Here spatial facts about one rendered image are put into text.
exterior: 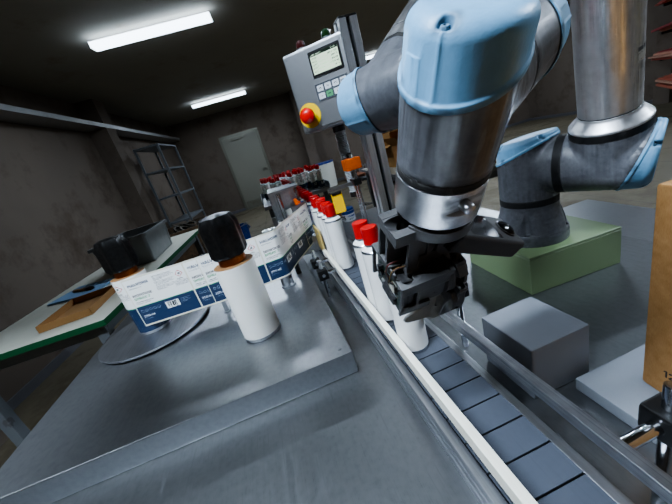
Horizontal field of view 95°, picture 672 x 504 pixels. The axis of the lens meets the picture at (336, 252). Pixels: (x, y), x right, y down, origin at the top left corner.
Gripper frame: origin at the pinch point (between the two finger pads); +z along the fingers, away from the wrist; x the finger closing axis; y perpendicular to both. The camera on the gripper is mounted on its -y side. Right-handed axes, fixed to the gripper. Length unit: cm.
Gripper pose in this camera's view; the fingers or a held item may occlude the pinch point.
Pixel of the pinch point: (429, 307)
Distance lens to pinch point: 46.8
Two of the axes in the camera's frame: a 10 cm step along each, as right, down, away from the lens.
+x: 3.5, 6.8, -6.4
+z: 1.1, 6.5, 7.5
